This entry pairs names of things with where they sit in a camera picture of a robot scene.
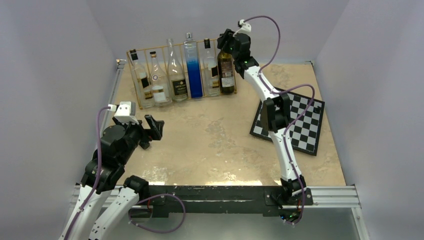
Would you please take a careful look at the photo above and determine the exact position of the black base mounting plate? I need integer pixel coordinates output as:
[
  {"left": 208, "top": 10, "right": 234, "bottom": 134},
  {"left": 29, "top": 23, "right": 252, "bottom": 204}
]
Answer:
[{"left": 131, "top": 185, "right": 314, "bottom": 218}]

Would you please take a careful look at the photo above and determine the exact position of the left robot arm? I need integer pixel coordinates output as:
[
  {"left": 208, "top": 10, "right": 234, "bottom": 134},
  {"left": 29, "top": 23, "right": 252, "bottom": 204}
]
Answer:
[{"left": 60, "top": 114, "right": 165, "bottom": 240}]

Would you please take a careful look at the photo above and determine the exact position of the clear bottle dark label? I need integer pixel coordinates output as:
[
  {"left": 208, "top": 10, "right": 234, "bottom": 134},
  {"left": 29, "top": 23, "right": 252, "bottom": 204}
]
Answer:
[{"left": 167, "top": 38, "right": 188, "bottom": 102}]

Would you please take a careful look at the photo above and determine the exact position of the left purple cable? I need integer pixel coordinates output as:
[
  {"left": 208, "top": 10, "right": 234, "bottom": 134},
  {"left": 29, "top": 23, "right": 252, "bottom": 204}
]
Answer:
[{"left": 61, "top": 105, "right": 117, "bottom": 240}]

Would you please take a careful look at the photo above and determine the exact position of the black white chessboard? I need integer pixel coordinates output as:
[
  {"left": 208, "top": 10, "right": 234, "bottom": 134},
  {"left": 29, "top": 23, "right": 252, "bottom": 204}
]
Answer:
[{"left": 249, "top": 88, "right": 326, "bottom": 157}]

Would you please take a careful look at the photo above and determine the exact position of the clear bottle black gold label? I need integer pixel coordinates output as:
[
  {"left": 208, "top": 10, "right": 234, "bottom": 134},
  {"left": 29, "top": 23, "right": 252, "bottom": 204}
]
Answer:
[{"left": 129, "top": 49, "right": 155, "bottom": 109}]

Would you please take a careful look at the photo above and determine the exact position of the dark green wine bottle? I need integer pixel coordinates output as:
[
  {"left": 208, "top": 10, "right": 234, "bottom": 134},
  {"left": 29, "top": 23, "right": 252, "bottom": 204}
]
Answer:
[{"left": 217, "top": 50, "right": 235, "bottom": 95}]

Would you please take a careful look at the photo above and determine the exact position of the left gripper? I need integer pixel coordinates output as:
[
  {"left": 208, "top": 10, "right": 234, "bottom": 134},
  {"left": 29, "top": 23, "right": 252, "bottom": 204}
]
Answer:
[{"left": 113, "top": 113, "right": 164, "bottom": 165}]

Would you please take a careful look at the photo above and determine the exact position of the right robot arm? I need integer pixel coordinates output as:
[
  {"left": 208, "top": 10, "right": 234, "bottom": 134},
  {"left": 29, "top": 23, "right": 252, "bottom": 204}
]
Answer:
[{"left": 217, "top": 29, "right": 313, "bottom": 206}]

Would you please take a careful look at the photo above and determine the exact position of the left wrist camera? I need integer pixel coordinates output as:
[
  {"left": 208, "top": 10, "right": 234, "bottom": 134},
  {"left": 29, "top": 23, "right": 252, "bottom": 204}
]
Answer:
[{"left": 114, "top": 101, "right": 139, "bottom": 125}]

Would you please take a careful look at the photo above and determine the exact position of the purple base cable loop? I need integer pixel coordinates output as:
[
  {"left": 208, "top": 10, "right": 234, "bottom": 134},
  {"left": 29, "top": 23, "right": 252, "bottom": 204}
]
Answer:
[{"left": 128, "top": 193, "right": 186, "bottom": 234}]

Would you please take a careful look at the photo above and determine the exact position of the gold wire wine rack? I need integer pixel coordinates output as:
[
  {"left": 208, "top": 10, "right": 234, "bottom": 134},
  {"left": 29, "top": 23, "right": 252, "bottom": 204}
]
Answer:
[{"left": 126, "top": 33, "right": 237, "bottom": 109}]

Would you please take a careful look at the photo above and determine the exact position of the tall blue gradient bottle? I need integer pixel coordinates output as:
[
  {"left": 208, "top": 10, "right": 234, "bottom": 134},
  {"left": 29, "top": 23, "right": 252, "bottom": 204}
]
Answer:
[{"left": 183, "top": 32, "right": 203, "bottom": 99}]

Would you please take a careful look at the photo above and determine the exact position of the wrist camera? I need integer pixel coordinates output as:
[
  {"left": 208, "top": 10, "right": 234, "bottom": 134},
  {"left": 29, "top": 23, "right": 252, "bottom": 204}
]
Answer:
[
  {"left": 114, "top": 101, "right": 139, "bottom": 125},
  {"left": 233, "top": 19, "right": 252, "bottom": 37}
]

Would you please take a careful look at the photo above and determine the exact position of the clear bottle black cap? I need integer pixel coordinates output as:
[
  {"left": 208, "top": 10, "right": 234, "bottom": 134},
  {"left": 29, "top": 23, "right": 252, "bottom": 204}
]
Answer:
[{"left": 203, "top": 38, "right": 220, "bottom": 97}]

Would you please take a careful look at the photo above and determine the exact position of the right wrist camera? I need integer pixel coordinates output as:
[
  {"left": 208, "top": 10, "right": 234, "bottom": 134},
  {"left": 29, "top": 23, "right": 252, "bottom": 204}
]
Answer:
[{"left": 233, "top": 19, "right": 252, "bottom": 37}]

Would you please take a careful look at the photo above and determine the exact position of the clear bottle gold white label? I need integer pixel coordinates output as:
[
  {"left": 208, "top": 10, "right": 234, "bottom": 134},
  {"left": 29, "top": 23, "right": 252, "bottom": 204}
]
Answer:
[{"left": 150, "top": 51, "right": 172, "bottom": 106}]

